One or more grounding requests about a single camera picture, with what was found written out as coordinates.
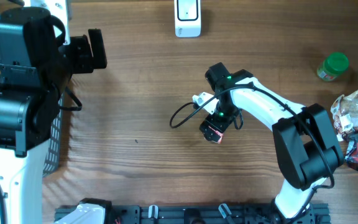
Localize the red tissue packet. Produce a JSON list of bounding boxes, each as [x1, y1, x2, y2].
[[207, 129, 223, 144]]

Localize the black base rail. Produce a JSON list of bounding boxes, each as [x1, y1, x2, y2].
[[53, 203, 332, 224]]

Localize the green lid glass jar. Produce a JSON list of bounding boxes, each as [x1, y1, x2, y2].
[[316, 52, 349, 82]]

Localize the white barcode scanner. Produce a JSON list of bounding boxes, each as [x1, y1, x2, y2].
[[174, 0, 201, 38]]

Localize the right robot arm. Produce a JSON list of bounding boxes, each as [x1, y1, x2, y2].
[[193, 63, 344, 223]]

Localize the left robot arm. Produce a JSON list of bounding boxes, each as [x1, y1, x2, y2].
[[0, 1, 108, 223]]

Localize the black red snack packet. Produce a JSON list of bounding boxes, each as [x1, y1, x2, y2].
[[344, 131, 358, 171]]

